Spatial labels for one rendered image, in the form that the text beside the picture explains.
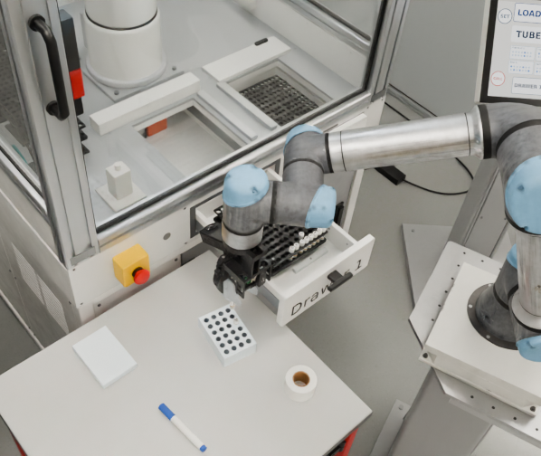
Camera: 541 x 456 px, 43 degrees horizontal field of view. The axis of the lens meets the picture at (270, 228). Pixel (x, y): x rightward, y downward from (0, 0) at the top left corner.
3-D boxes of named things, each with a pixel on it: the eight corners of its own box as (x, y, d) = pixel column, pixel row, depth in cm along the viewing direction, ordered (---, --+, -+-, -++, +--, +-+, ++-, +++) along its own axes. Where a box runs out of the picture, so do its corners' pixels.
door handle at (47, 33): (76, 125, 115) (59, 26, 101) (61, 131, 114) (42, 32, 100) (61, 109, 118) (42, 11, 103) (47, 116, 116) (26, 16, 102)
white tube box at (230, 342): (255, 352, 158) (256, 343, 155) (223, 367, 154) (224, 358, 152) (229, 312, 164) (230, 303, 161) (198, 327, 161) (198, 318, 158)
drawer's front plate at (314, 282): (366, 266, 170) (375, 237, 161) (280, 327, 156) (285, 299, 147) (362, 261, 170) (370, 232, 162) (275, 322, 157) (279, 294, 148)
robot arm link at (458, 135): (555, 74, 117) (278, 116, 128) (570, 114, 110) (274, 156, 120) (551, 126, 126) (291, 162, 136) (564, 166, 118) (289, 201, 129)
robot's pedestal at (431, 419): (478, 443, 229) (571, 316, 172) (449, 523, 211) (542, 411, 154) (395, 400, 237) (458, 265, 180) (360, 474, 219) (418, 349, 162)
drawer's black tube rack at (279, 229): (324, 248, 170) (327, 231, 165) (271, 283, 162) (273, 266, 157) (265, 196, 180) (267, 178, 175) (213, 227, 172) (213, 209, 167)
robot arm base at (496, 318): (544, 302, 164) (559, 277, 157) (535, 352, 155) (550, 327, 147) (481, 281, 168) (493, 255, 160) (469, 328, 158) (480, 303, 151)
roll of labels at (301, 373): (317, 399, 151) (320, 391, 148) (287, 403, 150) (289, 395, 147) (310, 371, 155) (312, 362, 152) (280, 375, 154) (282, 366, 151)
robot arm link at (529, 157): (565, 308, 148) (569, 112, 110) (582, 368, 138) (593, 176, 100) (507, 314, 151) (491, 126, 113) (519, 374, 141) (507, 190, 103)
